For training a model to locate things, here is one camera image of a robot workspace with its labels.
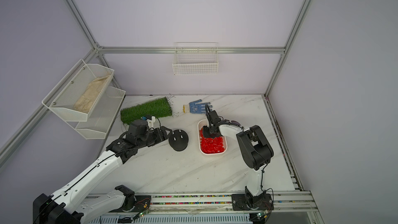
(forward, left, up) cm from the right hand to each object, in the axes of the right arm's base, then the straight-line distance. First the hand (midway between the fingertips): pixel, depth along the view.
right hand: (206, 135), depth 98 cm
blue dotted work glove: (+22, +8, +1) cm, 24 cm away
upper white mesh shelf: (+5, +66, +33) cm, 74 cm away
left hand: (-10, +20, +18) cm, 29 cm away
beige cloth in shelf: (+1, +60, +31) cm, 68 cm away
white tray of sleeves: (-9, -3, +2) cm, 10 cm away
